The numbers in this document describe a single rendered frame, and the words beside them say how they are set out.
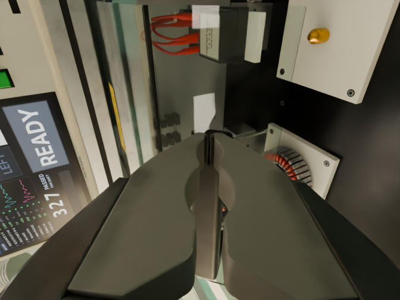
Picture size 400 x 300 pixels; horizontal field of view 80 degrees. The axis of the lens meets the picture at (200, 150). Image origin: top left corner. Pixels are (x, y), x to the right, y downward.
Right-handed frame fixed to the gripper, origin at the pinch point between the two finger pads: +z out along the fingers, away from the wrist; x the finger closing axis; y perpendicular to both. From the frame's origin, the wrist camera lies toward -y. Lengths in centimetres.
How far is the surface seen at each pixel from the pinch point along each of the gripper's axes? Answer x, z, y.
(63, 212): -24.7, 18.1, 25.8
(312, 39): 13.9, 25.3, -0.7
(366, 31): 18.8, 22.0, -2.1
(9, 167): -28.0, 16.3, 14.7
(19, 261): -93, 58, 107
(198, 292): -4, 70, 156
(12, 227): -31.0, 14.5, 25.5
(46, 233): -27.8, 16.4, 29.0
